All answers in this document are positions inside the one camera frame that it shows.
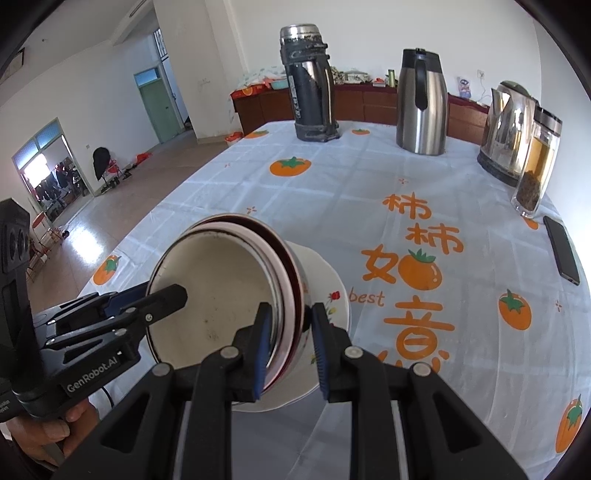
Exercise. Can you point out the persimmon print tablecloth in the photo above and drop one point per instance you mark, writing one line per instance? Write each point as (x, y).
(436, 264)

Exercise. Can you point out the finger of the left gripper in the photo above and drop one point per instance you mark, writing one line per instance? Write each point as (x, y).
(86, 310)
(137, 316)

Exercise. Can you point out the dark tall thermos flask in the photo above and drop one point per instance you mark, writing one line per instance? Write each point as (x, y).
(309, 78)

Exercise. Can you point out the white enamel bowl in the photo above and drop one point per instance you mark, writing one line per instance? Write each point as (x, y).
(225, 285)

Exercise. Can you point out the dark wooden sideboard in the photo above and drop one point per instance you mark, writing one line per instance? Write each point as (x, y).
(258, 105)

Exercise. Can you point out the black smartphone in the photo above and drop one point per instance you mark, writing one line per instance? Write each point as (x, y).
(562, 250)

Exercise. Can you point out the person's left hand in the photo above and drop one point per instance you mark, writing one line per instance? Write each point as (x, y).
(32, 435)

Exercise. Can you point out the pink plastic bowl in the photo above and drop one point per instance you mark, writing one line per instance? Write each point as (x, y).
(275, 301)

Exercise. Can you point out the stainless steel bowl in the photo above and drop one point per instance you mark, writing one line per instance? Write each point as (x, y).
(286, 268)

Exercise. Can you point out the black chair with clothes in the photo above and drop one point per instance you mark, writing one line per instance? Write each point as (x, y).
(106, 168)

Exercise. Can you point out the stainless electric kettle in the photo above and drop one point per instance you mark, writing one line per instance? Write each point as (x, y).
(508, 131)

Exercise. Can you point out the green door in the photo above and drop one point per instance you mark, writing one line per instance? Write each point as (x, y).
(159, 109)

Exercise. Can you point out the white orange bucket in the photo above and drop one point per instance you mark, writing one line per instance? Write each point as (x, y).
(233, 138)

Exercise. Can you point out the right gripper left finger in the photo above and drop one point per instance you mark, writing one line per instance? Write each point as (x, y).
(226, 376)

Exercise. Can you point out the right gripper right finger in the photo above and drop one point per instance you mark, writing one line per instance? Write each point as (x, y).
(349, 374)

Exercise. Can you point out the steel carafe black lid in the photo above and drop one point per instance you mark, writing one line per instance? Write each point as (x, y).
(422, 103)

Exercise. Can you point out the glass tea bottle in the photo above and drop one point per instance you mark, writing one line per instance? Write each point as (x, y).
(539, 163)

